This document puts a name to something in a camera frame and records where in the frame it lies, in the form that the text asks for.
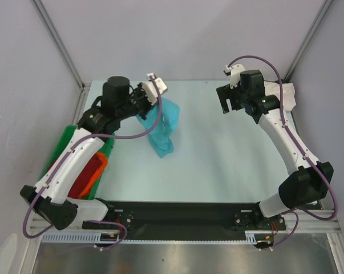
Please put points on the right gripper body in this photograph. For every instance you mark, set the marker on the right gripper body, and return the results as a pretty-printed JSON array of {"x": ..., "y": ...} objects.
[{"x": 227, "y": 95}]

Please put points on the right aluminium frame post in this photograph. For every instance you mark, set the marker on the right aluminium frame post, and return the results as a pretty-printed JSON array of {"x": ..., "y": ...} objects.
[{"x": 309, "y": 37}]

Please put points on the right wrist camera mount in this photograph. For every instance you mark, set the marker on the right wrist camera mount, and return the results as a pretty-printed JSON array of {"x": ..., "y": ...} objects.
[{"x": 234, "y": 72}]

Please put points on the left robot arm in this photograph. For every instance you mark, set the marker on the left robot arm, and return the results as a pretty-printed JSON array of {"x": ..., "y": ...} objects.
[{"x": 118, "y": 101}]

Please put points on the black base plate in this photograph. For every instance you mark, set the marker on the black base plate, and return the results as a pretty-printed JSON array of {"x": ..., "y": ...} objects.
[{"x": 169, "y": 221}]

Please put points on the light blue t-shirt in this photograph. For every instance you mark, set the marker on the light blue t-shirt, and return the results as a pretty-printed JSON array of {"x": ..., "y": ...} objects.
[{"x": 160, "y": 137}]

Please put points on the white cable duct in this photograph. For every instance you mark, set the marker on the white cable duct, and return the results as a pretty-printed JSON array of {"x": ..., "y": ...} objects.
[{"x": 106, "y": 238}]

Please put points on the aluminium frame post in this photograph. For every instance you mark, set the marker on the aluminium frame post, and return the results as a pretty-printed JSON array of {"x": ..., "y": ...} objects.
[
  {"x": 309, "y": 37},
  {"x": 55, "y": 37}
]

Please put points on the orange t-shirt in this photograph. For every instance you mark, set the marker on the orange t-shirt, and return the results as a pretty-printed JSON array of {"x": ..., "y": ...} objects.
[{"x": 97, "y": 164}]

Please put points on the white folded t-shirt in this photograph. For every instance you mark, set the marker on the white folded t-shirt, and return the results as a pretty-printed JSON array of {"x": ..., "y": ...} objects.
[{"x": 272, "y": 88}]

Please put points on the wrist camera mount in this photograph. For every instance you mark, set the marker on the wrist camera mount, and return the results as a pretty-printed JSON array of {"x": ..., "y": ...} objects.
[
  {"x": 154, "y": 87},
  {"x": 234, "y": 72}
]

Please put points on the dark red t-shirt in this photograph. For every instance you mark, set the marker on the dark red t-shirt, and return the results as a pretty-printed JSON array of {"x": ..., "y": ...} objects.
[{"x": 79, "y": 183}]

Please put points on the left aluminium frame post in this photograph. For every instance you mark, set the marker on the left aluminium frame post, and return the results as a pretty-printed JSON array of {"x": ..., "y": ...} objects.
[{"x": 55, "y": 37}]

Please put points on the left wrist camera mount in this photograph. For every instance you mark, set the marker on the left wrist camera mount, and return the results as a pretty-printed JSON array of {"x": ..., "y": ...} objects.
[{"x": 154, "y": 87}]

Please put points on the aluminium frame rail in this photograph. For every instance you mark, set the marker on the aluminium frame rail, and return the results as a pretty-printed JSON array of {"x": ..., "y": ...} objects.
[{"x": 317, "y": 222}]

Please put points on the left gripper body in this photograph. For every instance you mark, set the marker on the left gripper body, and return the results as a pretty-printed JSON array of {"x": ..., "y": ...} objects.
[{"x": 138, "y": 103}]

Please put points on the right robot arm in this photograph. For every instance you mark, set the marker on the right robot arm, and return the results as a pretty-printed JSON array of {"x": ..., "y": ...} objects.
[{"x": 268, "y": 103}]

